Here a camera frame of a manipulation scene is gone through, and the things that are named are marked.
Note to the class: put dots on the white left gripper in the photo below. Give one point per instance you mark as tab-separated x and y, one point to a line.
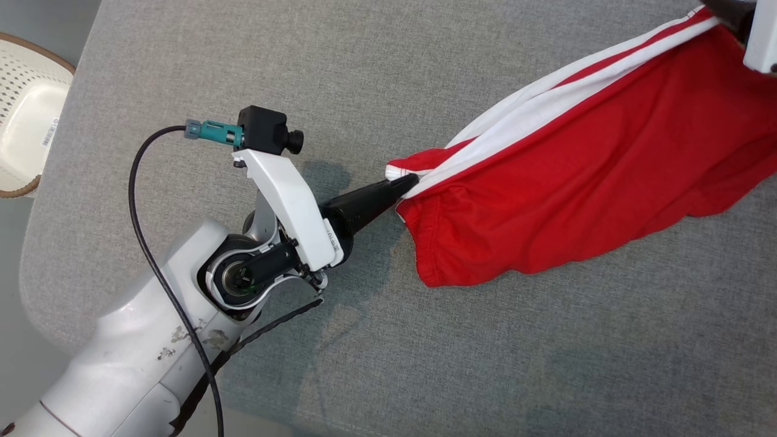
291	206

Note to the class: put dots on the red shorts white trim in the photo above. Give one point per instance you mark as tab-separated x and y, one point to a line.
576	182

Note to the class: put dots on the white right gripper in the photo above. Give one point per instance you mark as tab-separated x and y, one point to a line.
763	36

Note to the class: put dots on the white laundry basket brown rim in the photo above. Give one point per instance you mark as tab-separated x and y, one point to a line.
30	121

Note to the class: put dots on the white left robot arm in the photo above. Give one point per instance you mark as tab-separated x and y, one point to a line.
121	352

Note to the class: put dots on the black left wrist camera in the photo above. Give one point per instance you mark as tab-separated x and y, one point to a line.
264	127

